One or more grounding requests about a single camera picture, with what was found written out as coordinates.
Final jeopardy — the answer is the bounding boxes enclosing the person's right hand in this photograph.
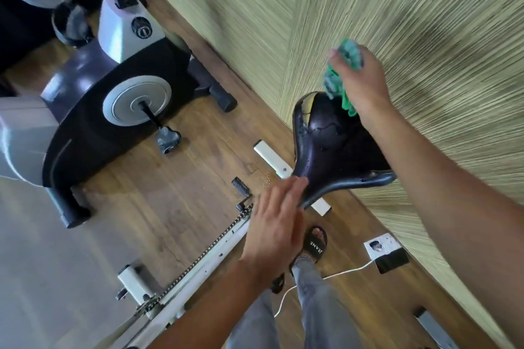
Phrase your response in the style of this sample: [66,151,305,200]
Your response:
[327,44,394,117]

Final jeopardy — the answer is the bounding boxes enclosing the person's left hand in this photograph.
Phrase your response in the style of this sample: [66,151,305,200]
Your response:
[240,175,311,280]

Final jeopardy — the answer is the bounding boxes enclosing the green checkered cleaning cloth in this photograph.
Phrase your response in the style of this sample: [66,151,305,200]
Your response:
[321,38,364,117]

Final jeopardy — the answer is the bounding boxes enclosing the white bike with yellow flywheel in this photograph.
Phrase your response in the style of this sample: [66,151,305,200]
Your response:
[102,140,332,349]

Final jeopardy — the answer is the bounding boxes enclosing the red and grey spin bike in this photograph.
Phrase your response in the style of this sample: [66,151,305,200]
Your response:
[413,306,460,349]

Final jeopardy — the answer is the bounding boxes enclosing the person's left forearm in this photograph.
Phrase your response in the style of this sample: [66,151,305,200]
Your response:
[151,263,283,349]

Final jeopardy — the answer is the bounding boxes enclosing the person's right forearm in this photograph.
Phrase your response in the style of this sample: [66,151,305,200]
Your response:
[360,103,524,349]

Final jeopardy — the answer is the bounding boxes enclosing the white power socket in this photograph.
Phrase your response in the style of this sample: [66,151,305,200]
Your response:
[364,232,402,260]

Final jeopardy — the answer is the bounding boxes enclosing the thin white cable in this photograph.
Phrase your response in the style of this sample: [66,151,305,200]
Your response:
[274,258,378,317]

